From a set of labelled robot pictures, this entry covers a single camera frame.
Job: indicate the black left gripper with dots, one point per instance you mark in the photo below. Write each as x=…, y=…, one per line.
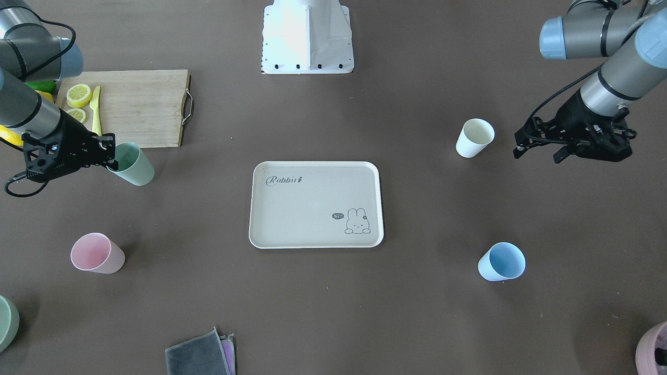
x=572, y=112

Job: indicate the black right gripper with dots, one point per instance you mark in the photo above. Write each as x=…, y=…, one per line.
x=72, y=136

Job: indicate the green plastic cup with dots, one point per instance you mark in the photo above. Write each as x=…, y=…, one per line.
x=133, y=165

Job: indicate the pink plastic cup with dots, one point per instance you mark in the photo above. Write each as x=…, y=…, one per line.
x=97, y=253

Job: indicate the cream white plastic cup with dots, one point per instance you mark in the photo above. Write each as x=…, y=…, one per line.
x=475, y=135

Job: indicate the light blue plastic cup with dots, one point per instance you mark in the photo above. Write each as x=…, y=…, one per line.
x=503, y=261

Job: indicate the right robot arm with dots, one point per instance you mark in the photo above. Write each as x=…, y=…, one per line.
x=30, y=53

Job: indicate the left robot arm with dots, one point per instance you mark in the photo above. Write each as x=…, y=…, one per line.
x=632, y=39

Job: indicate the cream rabbit print tray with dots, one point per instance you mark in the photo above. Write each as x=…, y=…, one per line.
x=316, y=204

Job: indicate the lower lemon slice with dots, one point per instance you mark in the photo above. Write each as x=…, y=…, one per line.
x=78, y=114

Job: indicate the lemon slice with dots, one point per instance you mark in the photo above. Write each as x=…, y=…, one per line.
x=78, y=114
x=78, y=96

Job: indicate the yellow plastic knife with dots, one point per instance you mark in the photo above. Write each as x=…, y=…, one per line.
x=94, y=105

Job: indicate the wooden cutting board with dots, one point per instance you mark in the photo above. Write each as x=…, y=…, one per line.
x=141, y=106

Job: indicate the upper lemon slice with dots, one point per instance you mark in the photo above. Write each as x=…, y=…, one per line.
x=78, y=96

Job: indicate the upper whole lemon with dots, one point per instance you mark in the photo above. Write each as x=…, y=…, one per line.
x=46, y=95

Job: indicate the whole lemon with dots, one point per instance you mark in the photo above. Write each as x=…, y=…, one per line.
x=10, y=136
x=46, y=95

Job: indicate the green lime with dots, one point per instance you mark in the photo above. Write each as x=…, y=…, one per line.
x=48, y=86

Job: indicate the lower whole lemon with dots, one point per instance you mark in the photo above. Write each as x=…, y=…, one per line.
x=10, y=136

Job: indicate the green plastic bowl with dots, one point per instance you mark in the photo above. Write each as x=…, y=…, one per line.
x=10, y=320

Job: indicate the purple folded cloth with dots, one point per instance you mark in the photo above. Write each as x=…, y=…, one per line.
x=228, y=346

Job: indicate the grey folded cloth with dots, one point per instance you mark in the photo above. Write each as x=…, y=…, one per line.
x=202, y=355

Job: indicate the pink bowl with ice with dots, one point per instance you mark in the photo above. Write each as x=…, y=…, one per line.
x=650, y=351

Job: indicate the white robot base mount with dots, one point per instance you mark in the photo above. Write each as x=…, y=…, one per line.
x=307, y=37

